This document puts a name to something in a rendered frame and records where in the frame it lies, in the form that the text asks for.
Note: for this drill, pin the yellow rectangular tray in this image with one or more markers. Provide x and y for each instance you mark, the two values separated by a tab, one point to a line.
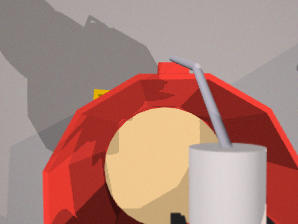
98	93

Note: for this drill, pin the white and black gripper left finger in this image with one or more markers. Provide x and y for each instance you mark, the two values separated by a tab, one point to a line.
177	218

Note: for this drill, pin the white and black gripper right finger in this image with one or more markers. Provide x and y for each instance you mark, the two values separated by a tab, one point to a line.
269	221

